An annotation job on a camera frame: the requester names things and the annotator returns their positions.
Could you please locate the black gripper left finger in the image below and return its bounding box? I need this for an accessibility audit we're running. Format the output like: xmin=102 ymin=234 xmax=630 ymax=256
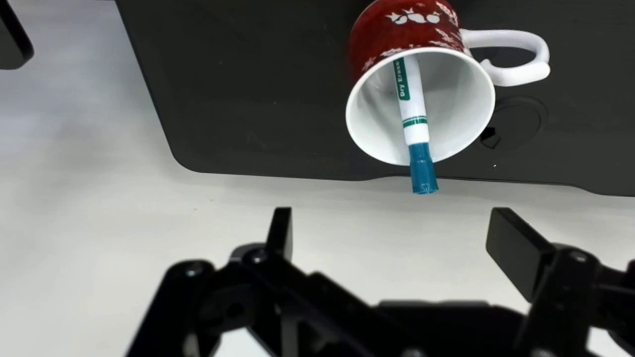
xmin=267 ymin=207 xmax=292 ymax=260

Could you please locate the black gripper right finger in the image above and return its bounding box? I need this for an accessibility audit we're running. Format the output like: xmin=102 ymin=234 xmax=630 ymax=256
xmin=487 ymin=207 xmax=558 ymax=298

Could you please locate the blue white marker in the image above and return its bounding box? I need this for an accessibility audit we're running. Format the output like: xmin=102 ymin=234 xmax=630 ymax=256
xmin=394 ymin=56 xmax=439 ymax=195

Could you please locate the red and white mug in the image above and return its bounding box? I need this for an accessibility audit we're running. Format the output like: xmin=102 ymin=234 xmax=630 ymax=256
xmin=346 ymin=0 xmax=550 ymax=167

